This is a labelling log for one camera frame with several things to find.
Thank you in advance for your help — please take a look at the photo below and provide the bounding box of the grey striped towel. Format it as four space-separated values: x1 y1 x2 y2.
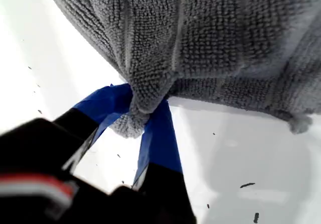
42 0 321 139

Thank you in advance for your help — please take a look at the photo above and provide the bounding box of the red white servo wire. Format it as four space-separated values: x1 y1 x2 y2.
0 173 81 219

